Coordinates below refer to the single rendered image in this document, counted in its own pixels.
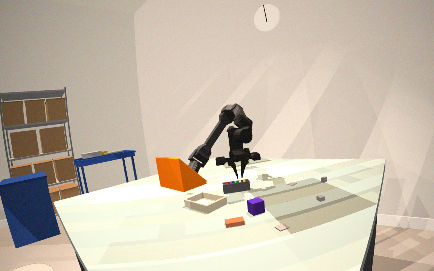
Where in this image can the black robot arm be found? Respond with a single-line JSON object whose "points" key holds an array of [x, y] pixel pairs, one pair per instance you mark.
{"points": [[242, 134]]}

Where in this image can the purple cube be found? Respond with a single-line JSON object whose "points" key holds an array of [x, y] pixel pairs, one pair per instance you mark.
{"points": [[256, 206]]}

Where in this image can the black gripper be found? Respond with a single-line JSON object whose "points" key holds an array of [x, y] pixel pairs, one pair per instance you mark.
{"points": [[222, 160]]}

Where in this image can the pink flat square tile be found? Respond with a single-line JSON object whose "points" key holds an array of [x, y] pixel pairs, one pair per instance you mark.
{"points": [[282, 227]]}

